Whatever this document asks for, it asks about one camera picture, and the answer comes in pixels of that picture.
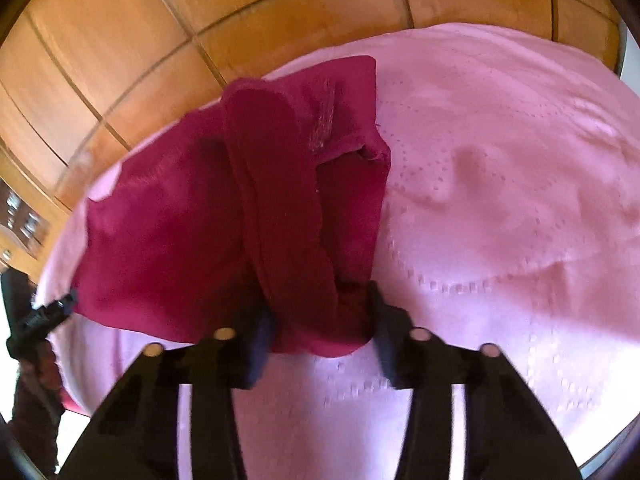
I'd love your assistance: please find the pink bed blanket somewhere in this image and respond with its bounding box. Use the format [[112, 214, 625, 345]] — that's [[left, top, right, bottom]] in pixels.
[[37, 22, 640, 480]]

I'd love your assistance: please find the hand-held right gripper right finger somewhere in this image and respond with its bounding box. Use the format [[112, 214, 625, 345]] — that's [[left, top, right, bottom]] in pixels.
[[367, 282, 583, 480]]

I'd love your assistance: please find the group of small bottles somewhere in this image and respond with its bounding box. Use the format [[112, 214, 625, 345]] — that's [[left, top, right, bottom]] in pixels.
[[0, 191, 43, 248]]

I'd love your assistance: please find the wooden cabinet with shelf niche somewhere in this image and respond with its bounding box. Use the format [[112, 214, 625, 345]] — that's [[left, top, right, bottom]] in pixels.
[[0, 152, 71, 281]]

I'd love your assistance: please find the person's left forearm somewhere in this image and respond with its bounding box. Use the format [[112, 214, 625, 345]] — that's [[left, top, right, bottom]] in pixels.
[[9, 339, 67, 476]]

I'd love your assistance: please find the wooden panelled wardrobe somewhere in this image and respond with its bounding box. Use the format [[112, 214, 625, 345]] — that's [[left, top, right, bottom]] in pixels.
[[0, 0, 623, 211]]

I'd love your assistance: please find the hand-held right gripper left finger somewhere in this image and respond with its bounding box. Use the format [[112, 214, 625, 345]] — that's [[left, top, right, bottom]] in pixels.
[[57, 305, 275, 480]]

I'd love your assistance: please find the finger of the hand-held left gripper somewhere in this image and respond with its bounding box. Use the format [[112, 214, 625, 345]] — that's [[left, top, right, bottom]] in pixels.
[[27, 288, 79, 330]]

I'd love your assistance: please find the dark red garment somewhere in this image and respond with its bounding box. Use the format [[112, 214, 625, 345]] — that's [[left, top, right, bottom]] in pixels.
[[74, 55, 391, 358]]

